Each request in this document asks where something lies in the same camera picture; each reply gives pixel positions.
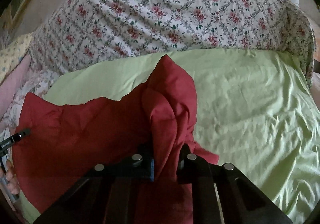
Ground red floral quilt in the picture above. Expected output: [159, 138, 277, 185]
[29, 0, 316, 81]

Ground yellow floral pillow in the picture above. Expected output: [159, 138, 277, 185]
[0, 33, 33, 83]

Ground large flower print sheet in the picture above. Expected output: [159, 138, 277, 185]
[0, 69, 61, 144]

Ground person's left hand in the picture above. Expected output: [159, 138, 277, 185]
[1, 160, 21, 195]

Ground pink pillow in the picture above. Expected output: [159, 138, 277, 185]
[1, 55, 31, 118]

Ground red puffer jacket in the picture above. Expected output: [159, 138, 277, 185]
[12, 56, 219, 223]

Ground light green bed sheet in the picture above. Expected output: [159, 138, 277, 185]
[18, 48, 320, 224]

